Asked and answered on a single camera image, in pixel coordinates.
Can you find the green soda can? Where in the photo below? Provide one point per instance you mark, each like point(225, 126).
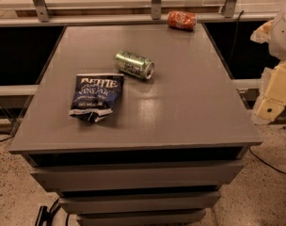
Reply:
point(134, 64)

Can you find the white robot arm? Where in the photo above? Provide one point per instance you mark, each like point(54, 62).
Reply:
point(272, 99)

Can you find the red soda can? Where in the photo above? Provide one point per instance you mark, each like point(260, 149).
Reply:
point(182, 20)

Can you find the grey drawer cabinet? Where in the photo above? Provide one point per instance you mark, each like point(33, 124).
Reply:
point(169, 144)

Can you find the blue chip bag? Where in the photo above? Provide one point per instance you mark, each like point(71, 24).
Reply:
point(95, 95)

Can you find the black floor plug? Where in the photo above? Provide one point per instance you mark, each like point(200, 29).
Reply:
point(46, 216)

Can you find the metal railing frame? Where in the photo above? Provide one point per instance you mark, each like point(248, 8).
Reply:
point(92, 12)

